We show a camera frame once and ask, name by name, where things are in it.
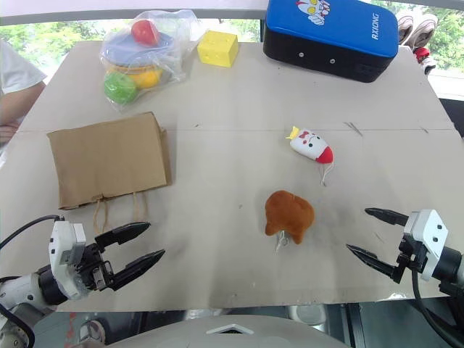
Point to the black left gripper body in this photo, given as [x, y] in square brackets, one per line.
[90, 268]

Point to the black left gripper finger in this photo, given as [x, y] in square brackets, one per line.
[139, 266]
[123, 232]

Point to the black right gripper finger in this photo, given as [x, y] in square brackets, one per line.
[386, 216]
[375, 262]

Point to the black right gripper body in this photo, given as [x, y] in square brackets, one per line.
[411, 253]

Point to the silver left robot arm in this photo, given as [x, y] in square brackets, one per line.
[27, 293]

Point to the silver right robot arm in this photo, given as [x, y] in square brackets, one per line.
[451, 270]

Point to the brown paper bag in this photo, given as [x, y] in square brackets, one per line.
[110, 163]

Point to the clear plastic bag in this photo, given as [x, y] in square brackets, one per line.
[145, 58]

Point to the brown plush toy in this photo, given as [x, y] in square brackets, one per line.
[289, 216]

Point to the white and red plush toy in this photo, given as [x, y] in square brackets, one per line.
[311, 144]

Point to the silver robot torso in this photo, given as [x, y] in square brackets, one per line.
[228, 331]

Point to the green toy ball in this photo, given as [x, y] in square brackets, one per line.
[119, 87]

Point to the yellow toy fruit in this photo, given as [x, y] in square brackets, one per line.
[146, 78]

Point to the person in white shirt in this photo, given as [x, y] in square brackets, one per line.
[16, 87]

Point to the blue toy plate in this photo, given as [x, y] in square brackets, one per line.
[139, 50]

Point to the white and red shoes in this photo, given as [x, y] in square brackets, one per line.
[417, 34]

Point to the blue and black case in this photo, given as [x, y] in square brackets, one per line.
[328, 38]

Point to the yellow cheese block toy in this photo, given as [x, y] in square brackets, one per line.
[217, 48]

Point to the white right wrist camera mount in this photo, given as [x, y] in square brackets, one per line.
[429, 237]

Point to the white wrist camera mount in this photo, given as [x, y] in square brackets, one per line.
[65, 257]
[429, 237]

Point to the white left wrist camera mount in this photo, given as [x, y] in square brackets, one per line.
[65, 257]

